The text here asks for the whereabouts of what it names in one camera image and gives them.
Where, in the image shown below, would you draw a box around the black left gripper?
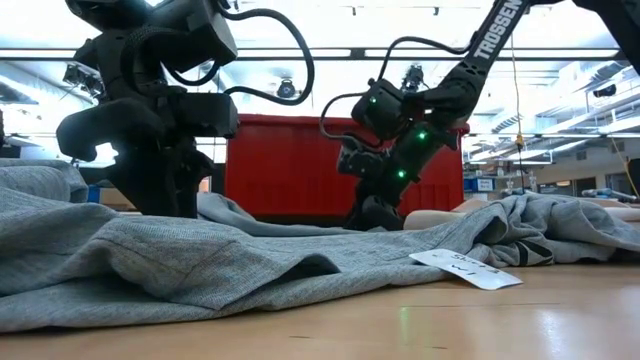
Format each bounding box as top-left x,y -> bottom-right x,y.
56,29 -> 216,219

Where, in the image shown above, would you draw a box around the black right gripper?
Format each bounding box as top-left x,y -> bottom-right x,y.
344,124 -> 446,232

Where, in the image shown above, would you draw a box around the white paper shirt tag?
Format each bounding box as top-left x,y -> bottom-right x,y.
408,248 -> 524,292

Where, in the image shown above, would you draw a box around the grey Reebok t-shirt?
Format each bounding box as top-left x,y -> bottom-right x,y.
0,158 -> 640,334

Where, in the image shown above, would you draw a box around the red plastic laundry bin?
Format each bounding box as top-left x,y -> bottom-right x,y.
224,113 -> 470,224

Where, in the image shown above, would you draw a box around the blue bin with white label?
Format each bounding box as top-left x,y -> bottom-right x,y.
462,176 -> 497,194

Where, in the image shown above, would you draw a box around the cream canvas tote bag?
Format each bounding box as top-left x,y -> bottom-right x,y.
403,197 -> 640,232

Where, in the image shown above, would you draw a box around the grey tube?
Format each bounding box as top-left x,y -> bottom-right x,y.
581,187 -> 640,204

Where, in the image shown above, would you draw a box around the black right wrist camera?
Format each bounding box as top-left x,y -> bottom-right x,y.
337,144 -> 386,180

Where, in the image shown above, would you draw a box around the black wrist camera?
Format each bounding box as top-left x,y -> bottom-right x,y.
174,92 -> 240,140
337,144 -> 386,180

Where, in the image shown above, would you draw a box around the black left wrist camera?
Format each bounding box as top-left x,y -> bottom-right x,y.
174,92 -> 240,140

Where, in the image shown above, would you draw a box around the black ceiling camera cluster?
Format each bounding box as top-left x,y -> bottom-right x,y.
62,63 -> 107,100

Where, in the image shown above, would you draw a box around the black ceiling camera with cable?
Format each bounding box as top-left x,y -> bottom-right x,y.
399,63 -> 426,94

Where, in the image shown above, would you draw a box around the round black ceiling camera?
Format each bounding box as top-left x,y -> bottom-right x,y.
276,78 -> 301,100

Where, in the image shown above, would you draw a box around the black overhead frame bar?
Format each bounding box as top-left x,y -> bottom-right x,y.
0,47 -> 640,63

